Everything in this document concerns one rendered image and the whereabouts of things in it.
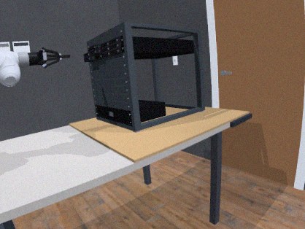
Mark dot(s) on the dark grey rack frame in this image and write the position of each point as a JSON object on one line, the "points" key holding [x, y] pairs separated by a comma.
{"points": [[119, 104]]}

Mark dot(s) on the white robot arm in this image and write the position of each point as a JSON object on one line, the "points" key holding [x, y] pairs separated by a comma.
{"points": [[10, 66]]}

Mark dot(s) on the light wooden board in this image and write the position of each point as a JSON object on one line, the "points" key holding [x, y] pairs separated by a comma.
{"points": [[153, 140]]}

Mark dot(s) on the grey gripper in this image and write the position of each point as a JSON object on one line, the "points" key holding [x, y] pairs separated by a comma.
{"points": [[33, 58]]}

